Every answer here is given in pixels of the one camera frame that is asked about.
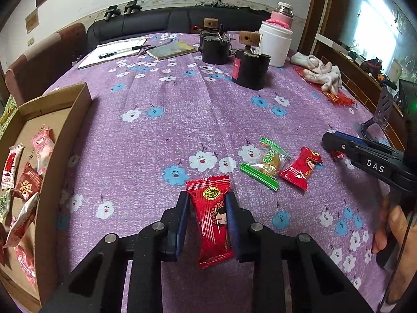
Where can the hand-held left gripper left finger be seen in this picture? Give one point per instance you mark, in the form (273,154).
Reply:
(182,225)

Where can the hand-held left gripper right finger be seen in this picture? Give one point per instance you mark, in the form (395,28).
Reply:
(232,228)

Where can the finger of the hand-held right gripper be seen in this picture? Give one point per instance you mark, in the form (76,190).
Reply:
(338,146)
(358,141)

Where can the red cartoon girl snack packet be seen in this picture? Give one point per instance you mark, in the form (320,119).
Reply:
(210,215)

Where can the white pink rice cracker packet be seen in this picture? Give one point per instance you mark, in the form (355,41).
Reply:
(21,218)

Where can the cardboard box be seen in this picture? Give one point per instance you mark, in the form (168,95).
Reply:
(49,124)

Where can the person's right forearm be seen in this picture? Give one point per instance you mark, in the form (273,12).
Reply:
(404,296)

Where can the person's right hand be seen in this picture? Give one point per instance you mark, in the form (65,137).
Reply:
(399,218)

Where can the grey metal phone stand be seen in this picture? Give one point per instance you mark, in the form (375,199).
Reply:
(384,107)

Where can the red cartoon figure snack packet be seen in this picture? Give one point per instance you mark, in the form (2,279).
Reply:
(299,169)

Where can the red plastic packet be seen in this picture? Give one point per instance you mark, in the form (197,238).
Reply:
(338,98)

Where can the wooden sideboard cabinet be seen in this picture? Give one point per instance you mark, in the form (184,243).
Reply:
(358,78)

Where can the orange black tool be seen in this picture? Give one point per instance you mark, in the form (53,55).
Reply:
(387,81)

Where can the white glove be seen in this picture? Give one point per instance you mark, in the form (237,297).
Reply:
(329,78)
(304,60)

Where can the green striped candy packet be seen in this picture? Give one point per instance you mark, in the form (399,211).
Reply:
(267,163)

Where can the red black tool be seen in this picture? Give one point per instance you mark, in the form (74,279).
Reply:
(373,66)

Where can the white flat box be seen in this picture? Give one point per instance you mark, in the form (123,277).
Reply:
(332,44)

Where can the black canister with red label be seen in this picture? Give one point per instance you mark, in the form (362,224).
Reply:
(252,71)

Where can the purple floral tablecloth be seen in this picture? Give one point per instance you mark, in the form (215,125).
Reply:
(163,111)

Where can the white plastic jar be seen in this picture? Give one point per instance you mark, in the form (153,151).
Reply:
(275,45)

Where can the pink thermos with knit sleeve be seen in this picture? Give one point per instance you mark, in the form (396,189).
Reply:
(283,14)

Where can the black canister with wooden knob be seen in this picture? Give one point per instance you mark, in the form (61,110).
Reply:
(215,50)

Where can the yellowish notebook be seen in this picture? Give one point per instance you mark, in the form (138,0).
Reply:
(172,50)

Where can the dark pen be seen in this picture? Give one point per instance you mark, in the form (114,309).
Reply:
(146,49)

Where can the white paper pad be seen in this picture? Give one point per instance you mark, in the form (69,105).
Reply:
(110,60)

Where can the black white pen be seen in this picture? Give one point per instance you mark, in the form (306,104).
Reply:
(120,52)

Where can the black leather sofa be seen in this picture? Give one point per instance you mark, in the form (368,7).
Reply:
(163,22)

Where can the green yellow printed bag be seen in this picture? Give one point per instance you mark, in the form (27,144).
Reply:
(8,114)

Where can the brown upholstered chair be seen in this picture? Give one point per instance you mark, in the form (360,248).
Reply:
(49,52)

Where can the black hand-held device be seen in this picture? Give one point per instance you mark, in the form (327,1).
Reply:
(132,7)
(112,12)

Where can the small wall plaque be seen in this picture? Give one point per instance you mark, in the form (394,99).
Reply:
(32,21)

